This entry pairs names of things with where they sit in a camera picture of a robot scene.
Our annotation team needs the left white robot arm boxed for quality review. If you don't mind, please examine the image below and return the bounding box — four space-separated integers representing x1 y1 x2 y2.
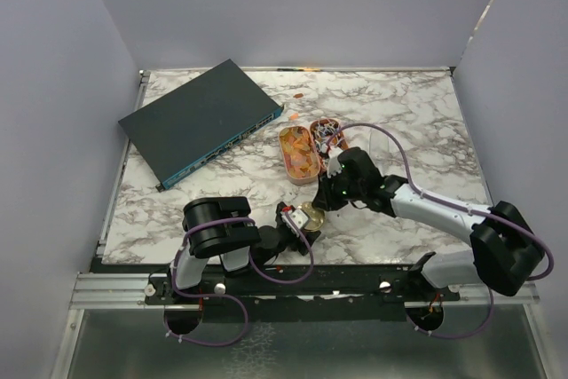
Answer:
165 196 320 304

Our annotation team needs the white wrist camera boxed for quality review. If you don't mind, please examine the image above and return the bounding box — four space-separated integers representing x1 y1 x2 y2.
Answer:
327 155 343 178
280 207 319 237

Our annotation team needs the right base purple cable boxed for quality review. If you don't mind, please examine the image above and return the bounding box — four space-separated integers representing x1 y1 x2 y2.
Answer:
406 283 496 340

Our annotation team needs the dark blue network switch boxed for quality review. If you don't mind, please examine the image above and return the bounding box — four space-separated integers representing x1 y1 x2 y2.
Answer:
119 59 283 192

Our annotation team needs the pink tray of popsicle candies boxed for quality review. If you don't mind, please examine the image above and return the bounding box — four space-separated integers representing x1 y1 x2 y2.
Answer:
278 126 320 186

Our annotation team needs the pink tray of lollipops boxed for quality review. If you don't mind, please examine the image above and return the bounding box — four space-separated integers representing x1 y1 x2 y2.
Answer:
309 118 348 164

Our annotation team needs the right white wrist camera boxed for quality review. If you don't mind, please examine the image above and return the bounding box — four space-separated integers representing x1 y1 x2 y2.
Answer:
327 155 343 178

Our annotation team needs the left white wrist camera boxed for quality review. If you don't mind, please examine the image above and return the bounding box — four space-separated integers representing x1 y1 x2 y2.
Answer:
280 207 319 237

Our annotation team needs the gold jar lid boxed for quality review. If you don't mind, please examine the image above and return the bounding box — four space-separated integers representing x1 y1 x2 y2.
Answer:
298 201 325 232

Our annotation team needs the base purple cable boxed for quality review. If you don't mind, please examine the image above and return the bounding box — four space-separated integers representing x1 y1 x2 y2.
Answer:
164 291 249 347
406 283 496 340

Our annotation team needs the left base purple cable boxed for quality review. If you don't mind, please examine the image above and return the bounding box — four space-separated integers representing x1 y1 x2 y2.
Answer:
164 291 249 347

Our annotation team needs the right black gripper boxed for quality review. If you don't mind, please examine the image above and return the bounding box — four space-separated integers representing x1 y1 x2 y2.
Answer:
312 168 365 212

